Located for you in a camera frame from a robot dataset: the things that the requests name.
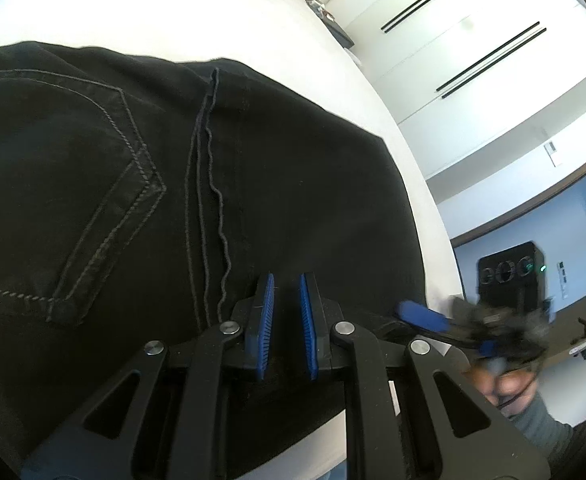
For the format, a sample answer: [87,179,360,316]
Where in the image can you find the right hand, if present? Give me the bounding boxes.
[464,366,537,417]

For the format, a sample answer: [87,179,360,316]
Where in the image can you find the right forearm grey sleeve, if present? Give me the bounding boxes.
[502,393,586,476]

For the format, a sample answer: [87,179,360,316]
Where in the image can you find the dark nightstand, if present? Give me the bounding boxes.
[306,0,354,49]

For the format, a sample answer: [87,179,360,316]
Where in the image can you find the black denim pants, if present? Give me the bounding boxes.
[0,42,425,471]

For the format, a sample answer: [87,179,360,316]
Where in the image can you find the black box device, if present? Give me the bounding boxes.
[478,242,547,313]

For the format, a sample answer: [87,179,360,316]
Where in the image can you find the white wardrobe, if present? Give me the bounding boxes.
[319,0,586,237]

